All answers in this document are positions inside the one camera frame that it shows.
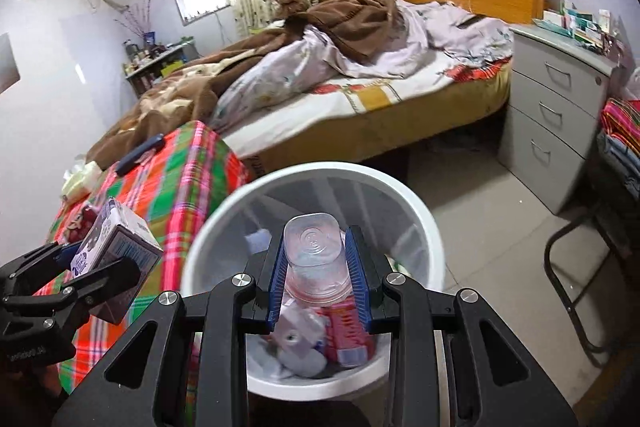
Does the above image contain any purple white milk carton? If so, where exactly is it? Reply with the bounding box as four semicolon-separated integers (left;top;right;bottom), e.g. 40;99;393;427
70;197;163;324

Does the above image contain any clear plastic cup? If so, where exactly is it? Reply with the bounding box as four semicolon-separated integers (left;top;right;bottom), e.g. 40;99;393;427
283;212;352;308

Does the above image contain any red milk can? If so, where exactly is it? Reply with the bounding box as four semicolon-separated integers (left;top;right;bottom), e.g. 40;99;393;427
63;204;99;244
318;296;375;369

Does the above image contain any white round trash bin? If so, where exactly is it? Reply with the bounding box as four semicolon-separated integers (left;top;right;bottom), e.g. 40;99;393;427
179;160;446;402

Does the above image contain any tissue pack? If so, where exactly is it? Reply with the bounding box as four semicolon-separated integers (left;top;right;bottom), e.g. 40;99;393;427
61;155;103;204

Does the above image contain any plaid red green tablecloth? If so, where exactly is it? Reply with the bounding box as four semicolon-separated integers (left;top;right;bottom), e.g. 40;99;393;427
47;121;248;392

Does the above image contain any black metal chair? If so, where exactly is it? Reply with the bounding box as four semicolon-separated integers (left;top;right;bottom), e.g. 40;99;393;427
542;204;639;366

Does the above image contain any light floral duvet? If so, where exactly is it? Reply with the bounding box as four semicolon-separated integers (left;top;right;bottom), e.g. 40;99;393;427
208;0;513;131

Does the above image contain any cluttered shelf desk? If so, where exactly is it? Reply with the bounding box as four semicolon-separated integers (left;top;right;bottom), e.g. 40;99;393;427
122;38;200;98

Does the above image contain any folded colourful cloth stack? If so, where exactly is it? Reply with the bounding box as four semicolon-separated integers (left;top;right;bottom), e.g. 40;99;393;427
597;98;640;200

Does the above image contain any brown blanket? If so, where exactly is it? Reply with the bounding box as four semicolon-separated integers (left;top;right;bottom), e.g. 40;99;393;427
86;0;398;170

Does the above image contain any teddy bear with santa hat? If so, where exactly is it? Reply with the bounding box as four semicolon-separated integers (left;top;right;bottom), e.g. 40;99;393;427
272;0;311;20

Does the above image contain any bed with wooden headboard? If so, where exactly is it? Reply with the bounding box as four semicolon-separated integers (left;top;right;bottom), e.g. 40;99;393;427
216;0;544;174

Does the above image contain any grey drawer nightstand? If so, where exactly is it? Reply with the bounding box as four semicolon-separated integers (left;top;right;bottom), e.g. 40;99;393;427
498;24;620;215

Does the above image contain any silver wall panel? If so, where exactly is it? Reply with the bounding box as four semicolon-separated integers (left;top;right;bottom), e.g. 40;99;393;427
0;34;21;92

